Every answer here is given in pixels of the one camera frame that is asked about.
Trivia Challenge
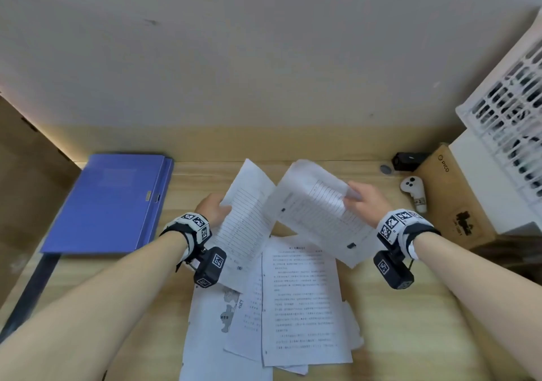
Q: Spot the white plastic lattice basket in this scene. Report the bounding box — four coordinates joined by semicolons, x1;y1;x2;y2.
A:
455;7;542;206

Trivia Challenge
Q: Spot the person's right forearm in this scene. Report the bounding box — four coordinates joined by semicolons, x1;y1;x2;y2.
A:
408;232;542;381

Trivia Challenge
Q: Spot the person's right hand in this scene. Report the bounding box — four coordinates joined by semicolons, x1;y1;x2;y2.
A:
342;181;393;229

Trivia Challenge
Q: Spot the white handheld controller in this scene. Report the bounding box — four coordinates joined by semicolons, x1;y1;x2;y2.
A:
400;176;427;214

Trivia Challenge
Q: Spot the printed paper sheet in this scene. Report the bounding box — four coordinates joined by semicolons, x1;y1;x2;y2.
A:
268;159;384;270

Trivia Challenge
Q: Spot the small black device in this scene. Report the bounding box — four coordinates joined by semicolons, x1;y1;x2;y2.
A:
391;152;432;172

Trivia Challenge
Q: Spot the plain white paper sheet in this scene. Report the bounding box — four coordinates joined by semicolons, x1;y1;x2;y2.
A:
340;300;365;352

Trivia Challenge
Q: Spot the text-filled paper sheet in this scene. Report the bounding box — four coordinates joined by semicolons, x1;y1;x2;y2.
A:
261;235;354;368

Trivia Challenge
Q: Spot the white marker-tag wristband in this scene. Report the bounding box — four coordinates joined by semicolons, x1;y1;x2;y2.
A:
375;209;442;261
159;212;212;272

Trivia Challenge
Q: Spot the large plain cardboard box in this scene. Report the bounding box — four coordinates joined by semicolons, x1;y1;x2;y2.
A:
0;92;82;310

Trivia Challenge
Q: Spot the person's left forearm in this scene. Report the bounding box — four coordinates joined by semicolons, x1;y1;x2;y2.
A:
0;230;189;381

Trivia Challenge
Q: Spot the white box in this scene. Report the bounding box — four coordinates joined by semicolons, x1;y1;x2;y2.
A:
447;126;542;236

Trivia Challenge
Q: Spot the black metal bar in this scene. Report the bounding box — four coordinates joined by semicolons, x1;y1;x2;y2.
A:
0;253;61;344

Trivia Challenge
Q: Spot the brown cardboard box with print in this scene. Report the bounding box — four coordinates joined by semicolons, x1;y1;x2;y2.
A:
412;142;499;250

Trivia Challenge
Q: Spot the paper sheet with sparse text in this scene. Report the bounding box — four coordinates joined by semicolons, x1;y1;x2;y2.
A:
223;261;264;363

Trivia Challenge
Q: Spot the blue document folder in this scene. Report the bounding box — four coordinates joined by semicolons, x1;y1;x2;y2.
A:
40;153;175;255

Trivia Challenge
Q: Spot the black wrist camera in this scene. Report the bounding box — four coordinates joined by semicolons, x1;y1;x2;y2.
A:
193;247;228;289
373;249;415;291

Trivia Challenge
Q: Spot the lined form paper sheet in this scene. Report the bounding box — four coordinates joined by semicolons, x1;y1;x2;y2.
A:
207;158;278;293

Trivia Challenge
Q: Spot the person's left hand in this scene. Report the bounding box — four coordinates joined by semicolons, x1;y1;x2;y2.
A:
196;194;233;227

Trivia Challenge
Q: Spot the paper sheet with map picture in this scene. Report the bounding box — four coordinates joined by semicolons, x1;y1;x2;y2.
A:
179;283;274;381

